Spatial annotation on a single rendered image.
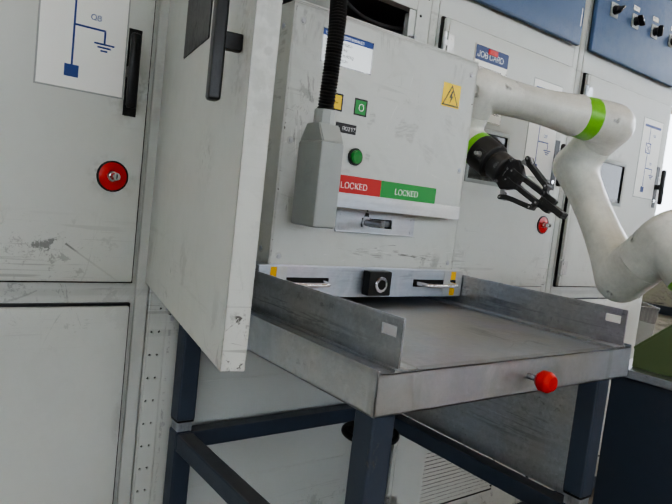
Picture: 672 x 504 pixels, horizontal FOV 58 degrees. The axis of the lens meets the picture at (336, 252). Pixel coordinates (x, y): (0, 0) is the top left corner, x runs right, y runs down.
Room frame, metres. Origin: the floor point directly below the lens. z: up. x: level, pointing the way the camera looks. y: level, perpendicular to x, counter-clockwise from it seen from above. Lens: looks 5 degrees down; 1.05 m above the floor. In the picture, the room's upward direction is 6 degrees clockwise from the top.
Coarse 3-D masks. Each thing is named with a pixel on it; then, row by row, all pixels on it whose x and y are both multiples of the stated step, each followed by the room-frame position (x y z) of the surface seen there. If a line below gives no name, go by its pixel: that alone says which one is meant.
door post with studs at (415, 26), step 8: (424, 0) 1.65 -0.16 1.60; (424, 8) 1.65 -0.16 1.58; (408, 16) 1.66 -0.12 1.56; (416, 16) 1.64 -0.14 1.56; (424, 16) 1.65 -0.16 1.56; (408, 24) 1.63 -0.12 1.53; (416, 24) 1.64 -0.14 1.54; (424, 24) 1.66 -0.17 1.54; (408, 32) 1.63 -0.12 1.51; (416, 32) 1.64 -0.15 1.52; (424, 32) 1.66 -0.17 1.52; (424, 40) 1.66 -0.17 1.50
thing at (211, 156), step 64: (192, 0) 1.01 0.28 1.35; (256, 0) 0.69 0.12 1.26; (192, 64) 0.98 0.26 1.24; (256, 64) 0.69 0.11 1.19; (192, 128) 0.94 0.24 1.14; (256, 128) 0.69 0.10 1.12; (192, 192) 0.90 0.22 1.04; (256, 192) 0.69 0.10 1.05; (192, 256) 0.86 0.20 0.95; (256, 256) 0.70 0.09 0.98; (192, 320) 0.83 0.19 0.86
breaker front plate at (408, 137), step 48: (384, 48) 1.22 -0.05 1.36; (288, 96) 1.09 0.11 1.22; (384, 96) 1.22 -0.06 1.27; (432, 96) 1.30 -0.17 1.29; (288, 144) 1.10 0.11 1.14; (384, 144) 1.23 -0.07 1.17; (432, 144) 1.32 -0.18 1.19; (288, 192) 1.10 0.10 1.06; (288, 240) 1.11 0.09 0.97; (336, 240) 1.18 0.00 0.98; (384, 240) 1.25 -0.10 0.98; (432, 240) 1.34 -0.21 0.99
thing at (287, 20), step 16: (288, 16) 1.10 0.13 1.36; (288, 32) 1.10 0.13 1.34; (288, 48) 1.09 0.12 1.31; (432, 48) 1.29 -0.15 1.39; (288, 64) 1.09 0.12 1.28; (272, 112) 1.12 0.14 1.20; (272, 128) 1.11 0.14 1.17; (272, 144) 1.11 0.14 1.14; (272, 160) 1.10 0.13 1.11; (272, 176) 1.10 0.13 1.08; (272, 192) 1.09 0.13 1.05; (272, 208) 1.09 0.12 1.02; (272, 224) 1.09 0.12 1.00
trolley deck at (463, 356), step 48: (288, 336) 0.89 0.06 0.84; (432, 336) 0.99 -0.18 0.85; (480, 336) 1.04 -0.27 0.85; (528, 336) 1.09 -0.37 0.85; (336, 384) 0.79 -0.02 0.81; (384, 384) 0.74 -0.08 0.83; (432, 384) 0.79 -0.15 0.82; (480, 384) 0.85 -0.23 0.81; (528, 384) 0.92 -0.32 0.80; (576, 384) 1.00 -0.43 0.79
